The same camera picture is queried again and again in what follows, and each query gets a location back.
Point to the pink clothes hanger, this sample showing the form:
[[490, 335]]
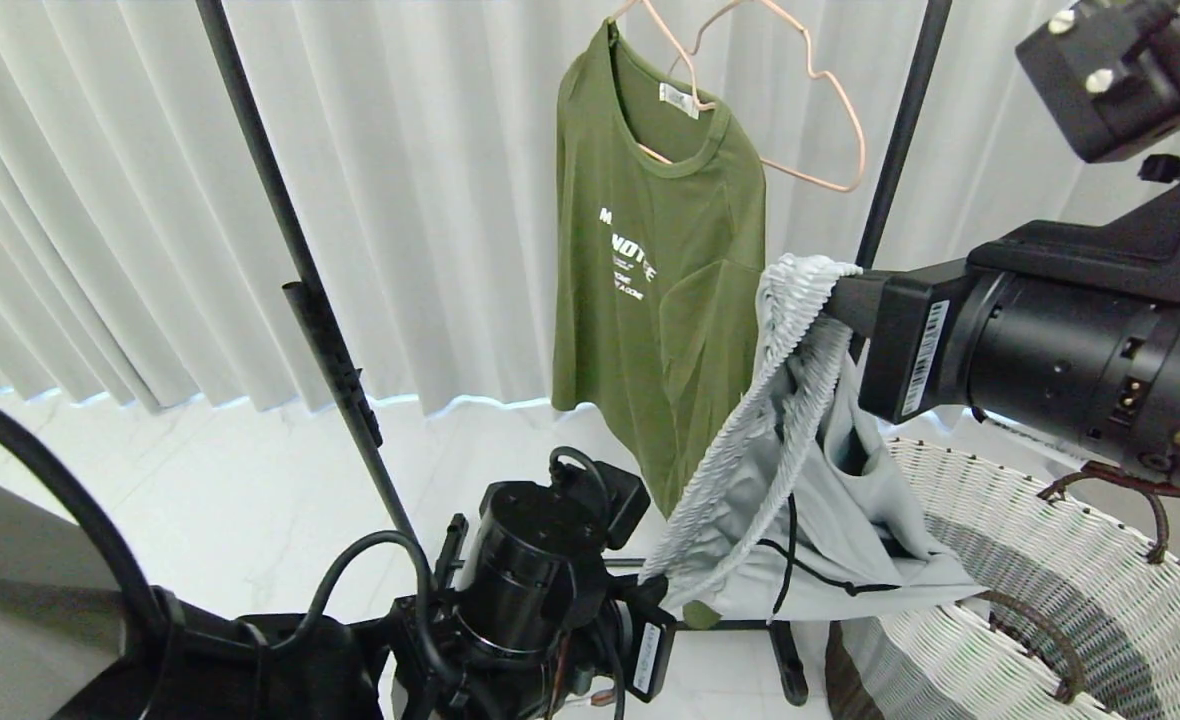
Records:
[[862, 160], [692, 75]]

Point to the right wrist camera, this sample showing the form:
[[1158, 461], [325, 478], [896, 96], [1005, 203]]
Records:
[[1110, 80]]

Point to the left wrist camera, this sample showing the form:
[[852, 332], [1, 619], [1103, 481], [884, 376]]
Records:
[[628, 505]]

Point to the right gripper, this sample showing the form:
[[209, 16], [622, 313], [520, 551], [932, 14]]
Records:
[[1050, 360]]

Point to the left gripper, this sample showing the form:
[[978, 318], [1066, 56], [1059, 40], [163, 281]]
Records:
[[647, 660]]

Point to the green printed t-shirt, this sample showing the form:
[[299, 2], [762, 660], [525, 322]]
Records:
[[670, 300]]

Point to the pale grey shorts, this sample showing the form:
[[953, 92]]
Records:
[[830, 520]]

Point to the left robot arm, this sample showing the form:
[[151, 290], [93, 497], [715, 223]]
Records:
[[10, 620]]

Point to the white laundry basket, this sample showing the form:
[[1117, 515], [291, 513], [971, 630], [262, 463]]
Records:
[[1050, 600]]

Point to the black clothes rack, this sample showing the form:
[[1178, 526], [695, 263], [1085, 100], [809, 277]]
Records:
[[270, 190]]

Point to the white curtain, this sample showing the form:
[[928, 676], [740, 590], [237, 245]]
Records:
[[400, 200]]

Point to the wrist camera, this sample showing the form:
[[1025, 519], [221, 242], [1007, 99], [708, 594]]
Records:
[[1110, 80], [628, 505]]

